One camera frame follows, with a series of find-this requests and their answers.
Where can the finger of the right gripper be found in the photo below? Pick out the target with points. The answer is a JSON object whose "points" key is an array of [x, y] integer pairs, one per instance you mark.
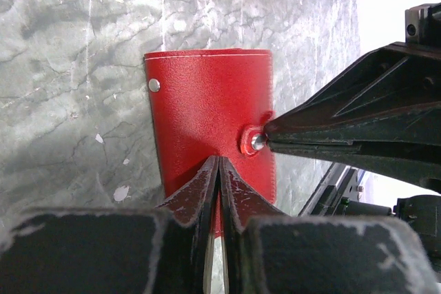
{"points": [[413, 163]]}

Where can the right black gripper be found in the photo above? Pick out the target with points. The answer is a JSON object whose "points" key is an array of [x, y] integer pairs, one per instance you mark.
{"points": [[391, 94]]}

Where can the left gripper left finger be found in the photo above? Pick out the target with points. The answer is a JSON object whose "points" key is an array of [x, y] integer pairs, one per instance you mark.
{"points": [[167, 249]]}

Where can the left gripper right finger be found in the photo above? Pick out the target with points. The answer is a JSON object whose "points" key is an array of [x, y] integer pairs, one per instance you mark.
{"points": [[268, 251]]}

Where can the red leather card holder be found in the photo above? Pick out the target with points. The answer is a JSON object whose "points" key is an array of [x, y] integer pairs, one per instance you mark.
{"points": [[211, 103]]}

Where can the aluminium mounting rail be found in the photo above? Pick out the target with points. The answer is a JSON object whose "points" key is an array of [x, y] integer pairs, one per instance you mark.
{"points": [[337, 195]]}

